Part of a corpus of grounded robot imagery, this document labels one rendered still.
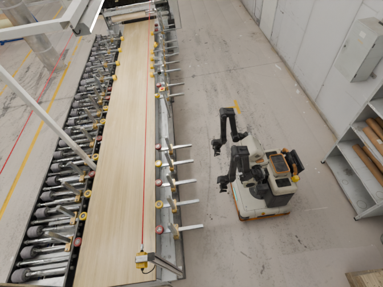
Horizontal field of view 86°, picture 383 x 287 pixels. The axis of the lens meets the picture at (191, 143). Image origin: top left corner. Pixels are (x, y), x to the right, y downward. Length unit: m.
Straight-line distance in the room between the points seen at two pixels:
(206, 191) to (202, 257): 0.88
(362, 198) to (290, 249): 1.17
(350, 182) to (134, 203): 2.83
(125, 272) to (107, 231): 0.43
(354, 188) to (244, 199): 1.48
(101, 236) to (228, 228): 1.58
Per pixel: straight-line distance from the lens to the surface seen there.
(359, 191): 3.55
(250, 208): 2.81
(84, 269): 2.35
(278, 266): 3.01
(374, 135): 2.97
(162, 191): 2.59
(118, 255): 2.23
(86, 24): 1.79
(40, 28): 1.72
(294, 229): 3.15
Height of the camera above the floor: 2.91
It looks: 53 degrees down
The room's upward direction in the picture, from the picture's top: 11 degrees counter-clockwise
